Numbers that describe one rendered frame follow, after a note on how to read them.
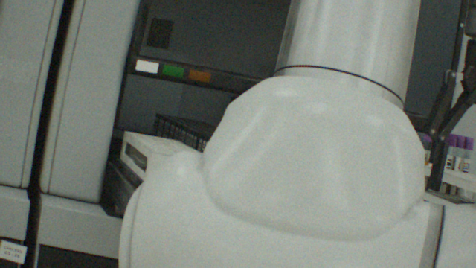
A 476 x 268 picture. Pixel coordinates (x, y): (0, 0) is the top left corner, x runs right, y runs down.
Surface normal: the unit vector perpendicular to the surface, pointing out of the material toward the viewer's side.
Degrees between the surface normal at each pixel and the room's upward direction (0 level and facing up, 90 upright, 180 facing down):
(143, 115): 90
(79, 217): 90
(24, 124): 90
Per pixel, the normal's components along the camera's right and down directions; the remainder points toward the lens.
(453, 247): -0.26, -0.71
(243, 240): -0.12, -0.44
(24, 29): 0.25, 0.11
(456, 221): -0.24, -0.87
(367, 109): 0.39, -0.69
